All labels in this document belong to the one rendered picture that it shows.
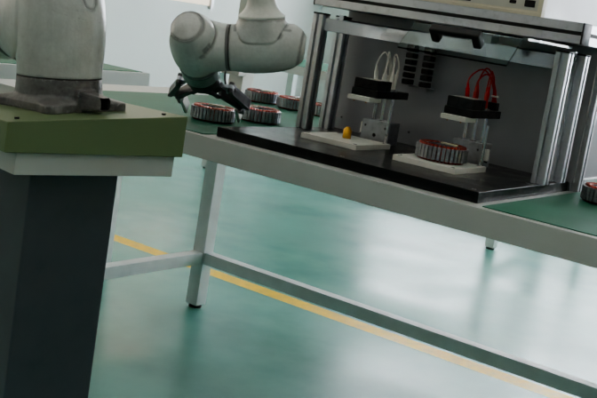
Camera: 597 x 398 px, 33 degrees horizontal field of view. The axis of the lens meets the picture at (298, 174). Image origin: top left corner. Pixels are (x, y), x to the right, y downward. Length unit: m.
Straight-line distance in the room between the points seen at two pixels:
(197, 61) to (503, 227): 0.75
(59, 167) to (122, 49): 6.33
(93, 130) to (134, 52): 6.41
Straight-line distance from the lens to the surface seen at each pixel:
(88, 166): 1.78
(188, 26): 2.14
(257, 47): 2.15
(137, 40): 8.17
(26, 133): 1.70
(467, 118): 2.19
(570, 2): 2.40
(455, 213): 1.89
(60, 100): 1.83
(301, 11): 9.82
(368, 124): 2.41
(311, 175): 2.04
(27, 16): 1.85
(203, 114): 2.46
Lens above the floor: 1.04
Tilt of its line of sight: 9 degrees down
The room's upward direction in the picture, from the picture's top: 9 degrees clockwise
